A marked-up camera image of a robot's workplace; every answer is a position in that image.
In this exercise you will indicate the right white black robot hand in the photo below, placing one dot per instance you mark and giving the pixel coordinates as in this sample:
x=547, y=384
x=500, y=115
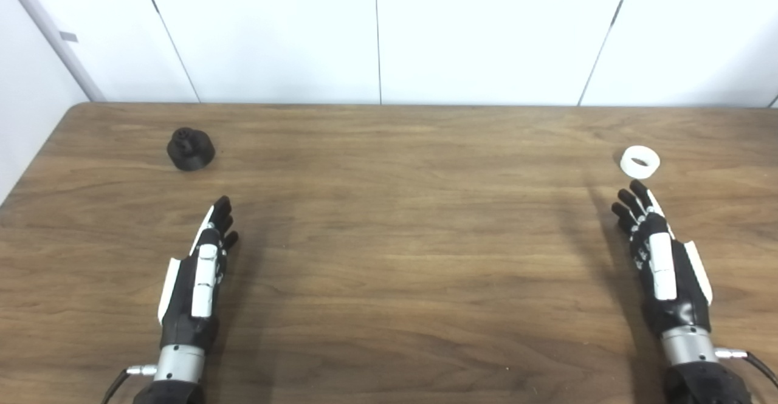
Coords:
x=662, y=270

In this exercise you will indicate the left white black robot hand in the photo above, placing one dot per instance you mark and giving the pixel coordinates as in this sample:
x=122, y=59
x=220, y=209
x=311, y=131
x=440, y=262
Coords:
x=203, y=282

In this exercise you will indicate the round black plastic part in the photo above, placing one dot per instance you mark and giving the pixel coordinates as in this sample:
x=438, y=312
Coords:
x=191, y=152

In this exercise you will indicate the small grey tag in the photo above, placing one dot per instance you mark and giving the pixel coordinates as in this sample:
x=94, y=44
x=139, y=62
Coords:
x=68, y=36

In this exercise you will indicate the grey wall corner strip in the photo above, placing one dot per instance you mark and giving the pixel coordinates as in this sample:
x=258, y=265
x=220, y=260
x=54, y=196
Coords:
x=33, y=3

